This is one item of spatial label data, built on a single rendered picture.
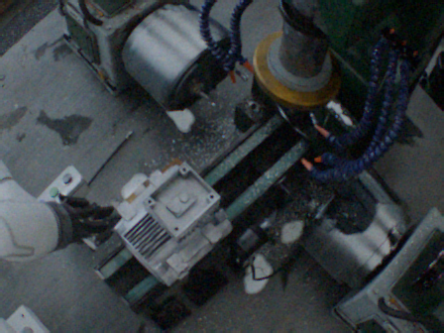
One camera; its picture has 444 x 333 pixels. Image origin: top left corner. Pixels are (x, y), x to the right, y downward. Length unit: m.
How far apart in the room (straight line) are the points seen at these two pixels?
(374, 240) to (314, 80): 0.37
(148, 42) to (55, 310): 0.78
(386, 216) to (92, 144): 0.85
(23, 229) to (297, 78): 0.60
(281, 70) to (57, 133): 0.81
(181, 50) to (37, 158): 0.59
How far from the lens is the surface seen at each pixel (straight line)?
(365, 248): 1.26
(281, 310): 1.55
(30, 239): 0.86
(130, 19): 1.44
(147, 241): 1.26
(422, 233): 1.31
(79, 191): 1.36
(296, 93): 1.13
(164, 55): 1.38
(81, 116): 1.72
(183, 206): 1.25
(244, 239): 1.33
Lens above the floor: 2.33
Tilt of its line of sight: 70 degrees down
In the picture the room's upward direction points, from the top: 7 degrees clockwise
